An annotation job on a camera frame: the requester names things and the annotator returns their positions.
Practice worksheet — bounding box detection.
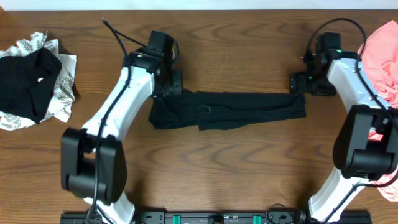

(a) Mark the white leaf-patterned cloth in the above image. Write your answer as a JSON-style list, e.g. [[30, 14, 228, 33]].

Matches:
[[1, 32, 77, 131]]

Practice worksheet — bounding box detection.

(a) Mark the black shirt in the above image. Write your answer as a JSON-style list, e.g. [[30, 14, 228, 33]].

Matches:
[[149, 90, 306, 131]]

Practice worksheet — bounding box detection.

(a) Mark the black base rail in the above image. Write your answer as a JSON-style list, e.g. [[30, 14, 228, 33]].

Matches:
[[60, 209, 373, 224]]

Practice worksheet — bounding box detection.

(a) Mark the black folded garment on left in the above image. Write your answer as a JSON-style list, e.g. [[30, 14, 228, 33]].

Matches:
[[1, 48, 62, 124]]

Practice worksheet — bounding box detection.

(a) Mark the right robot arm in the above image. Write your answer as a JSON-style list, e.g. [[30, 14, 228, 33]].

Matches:
[[289, 48, 397, 223]]

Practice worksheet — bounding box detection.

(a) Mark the pink garment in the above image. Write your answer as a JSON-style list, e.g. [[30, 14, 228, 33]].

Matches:
[[356, 19, 398, 202]]

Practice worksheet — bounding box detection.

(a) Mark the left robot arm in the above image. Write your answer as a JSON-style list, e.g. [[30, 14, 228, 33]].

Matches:
[[60, 45, 182, 223]]

